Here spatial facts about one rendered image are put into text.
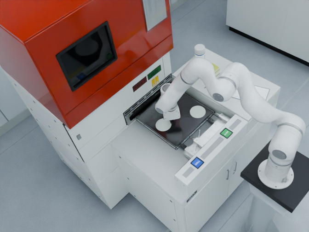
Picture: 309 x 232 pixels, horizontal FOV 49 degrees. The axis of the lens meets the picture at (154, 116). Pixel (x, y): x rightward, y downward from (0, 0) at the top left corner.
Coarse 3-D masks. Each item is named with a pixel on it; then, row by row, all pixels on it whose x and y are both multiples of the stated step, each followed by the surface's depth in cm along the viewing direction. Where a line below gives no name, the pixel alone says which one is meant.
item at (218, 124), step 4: (220, 120) 212; (212, 124) 211; (216, 124) 211; (220, 124) 210; (224, 124) 210; (208, 128) 209; (212, 128) 209; (216, 128) 209; (220, 128) 208; (208, 132) 208; (212, 132) 207; (216, 132) 207; (200, 136) 207; (204, 136) 206; (208, 136) 206; (212, 136) 206; (204, 140) 204; (208, 140) 204; (192, 144) 204; (192, 148) 202; (200, 148) 201; (184, 152) 201; (188, 156) 199
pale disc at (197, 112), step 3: (192, 108) 218; (195, 108) 218; (198, 108) 218; (201, 108) 217; (192, 111) 216; (195, 111) 216; (198, 111) 216; (201, 111) 216; (204, 111) 215; (192, 114) 215; (195, 114) 215; (198, 114) 215; (201, 114) 214; (204, 114) 214; (195, 117) 213; (198, 117) 213
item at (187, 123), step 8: (184, 96) 225; (152, 104) 224; (184, 104) 221; (192, 104) 220; (200, 104) 219; (144, 112) 221; (152, 112) 220; (184, 112) 217; (208, 112) 215; (144, 120) 217; (152, 120) 216; (176, 120) 214; (184, 120) 213; (192, 120) 212; (200, 120) 212; (152, 128) 212; (176, 128) 210; (184, 128) 209; (192, 128) 208; (168, 136) 207; (176, 136) 206; (184, 136) 206; (176, 144) 203
